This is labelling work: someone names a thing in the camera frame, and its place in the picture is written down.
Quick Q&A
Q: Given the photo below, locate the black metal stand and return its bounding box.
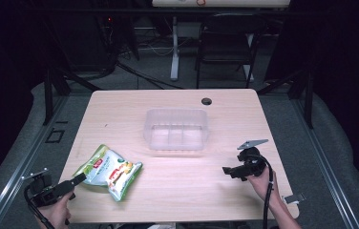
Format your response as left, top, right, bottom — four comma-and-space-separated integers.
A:
42, 68, 102, 127
257, 68, 315, 130

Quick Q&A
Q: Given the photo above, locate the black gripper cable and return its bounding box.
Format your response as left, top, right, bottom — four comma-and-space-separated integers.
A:
23, 185, 56, 229
249, 154, 276, 229

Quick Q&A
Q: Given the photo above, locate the black folding chair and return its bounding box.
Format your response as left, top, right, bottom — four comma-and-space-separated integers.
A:
195, 13, 266, 90

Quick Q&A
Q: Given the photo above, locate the black floor cable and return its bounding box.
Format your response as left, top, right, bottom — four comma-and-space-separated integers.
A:
115, 61, 185, 91

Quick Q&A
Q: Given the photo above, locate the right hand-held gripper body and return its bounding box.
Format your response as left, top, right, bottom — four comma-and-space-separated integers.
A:
236, 138, 268, 179

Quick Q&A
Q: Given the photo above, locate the green white snack packet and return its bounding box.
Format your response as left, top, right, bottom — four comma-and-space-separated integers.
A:
73, 144, 128, 187
105, 158, 144, 202

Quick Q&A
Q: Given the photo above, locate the person's left hand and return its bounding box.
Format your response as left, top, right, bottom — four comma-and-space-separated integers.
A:
35, 190, 76, 229

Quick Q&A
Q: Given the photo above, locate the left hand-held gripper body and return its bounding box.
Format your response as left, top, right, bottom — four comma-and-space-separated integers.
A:
21, 168, 74, 208

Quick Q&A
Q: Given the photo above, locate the clear plastic container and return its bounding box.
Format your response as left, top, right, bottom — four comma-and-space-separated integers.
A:
142, 108, 209, 152

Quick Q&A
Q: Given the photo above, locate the white desk leg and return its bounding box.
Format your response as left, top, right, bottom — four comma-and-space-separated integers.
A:
169, 15, 180, 82

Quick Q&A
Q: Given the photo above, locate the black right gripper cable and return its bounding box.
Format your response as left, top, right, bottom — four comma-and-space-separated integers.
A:
249, 154, 276, 229

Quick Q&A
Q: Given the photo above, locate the white desk top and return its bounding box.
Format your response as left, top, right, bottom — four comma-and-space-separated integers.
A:
151, 0, 292, 9

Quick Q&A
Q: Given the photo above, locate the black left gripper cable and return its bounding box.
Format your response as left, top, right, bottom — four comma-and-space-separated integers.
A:
23, 185, 56, 229

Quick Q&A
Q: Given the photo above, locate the person's right hand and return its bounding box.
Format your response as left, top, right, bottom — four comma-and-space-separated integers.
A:
246, 167, 281, 208

